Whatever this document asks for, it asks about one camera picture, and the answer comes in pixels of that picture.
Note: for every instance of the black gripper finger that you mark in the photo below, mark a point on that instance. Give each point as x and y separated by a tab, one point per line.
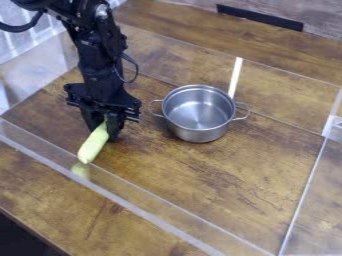
94	117
115	124

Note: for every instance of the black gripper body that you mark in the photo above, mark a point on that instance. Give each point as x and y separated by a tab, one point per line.
105	94

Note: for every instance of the green handled metal spoon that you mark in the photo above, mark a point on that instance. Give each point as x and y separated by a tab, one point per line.
94	144

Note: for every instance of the stainless steel pot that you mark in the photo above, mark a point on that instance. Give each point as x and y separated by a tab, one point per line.
200	112

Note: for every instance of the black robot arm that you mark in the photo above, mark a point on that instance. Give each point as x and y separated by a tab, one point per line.
94	32

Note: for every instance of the clear acrylic enclosure panel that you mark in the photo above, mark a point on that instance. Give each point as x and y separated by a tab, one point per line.
314	232

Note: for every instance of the black wall strip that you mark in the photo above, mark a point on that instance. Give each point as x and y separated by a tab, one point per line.
262	18

